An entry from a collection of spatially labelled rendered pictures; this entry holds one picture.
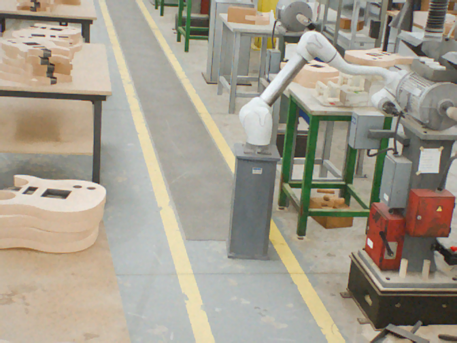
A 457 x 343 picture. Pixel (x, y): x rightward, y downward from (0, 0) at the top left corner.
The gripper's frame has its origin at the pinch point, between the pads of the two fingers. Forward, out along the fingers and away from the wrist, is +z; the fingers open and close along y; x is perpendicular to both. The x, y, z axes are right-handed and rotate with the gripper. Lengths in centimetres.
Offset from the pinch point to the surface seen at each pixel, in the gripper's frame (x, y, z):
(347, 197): -89, -27, -99
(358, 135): -8, 37, 36
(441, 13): 64, 7, 24
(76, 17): -44, 181, -382
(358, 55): 22, 11, -65
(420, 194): -25, 10, 72
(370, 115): 4.2, 33.7, 35.3
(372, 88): 3, -2, -56
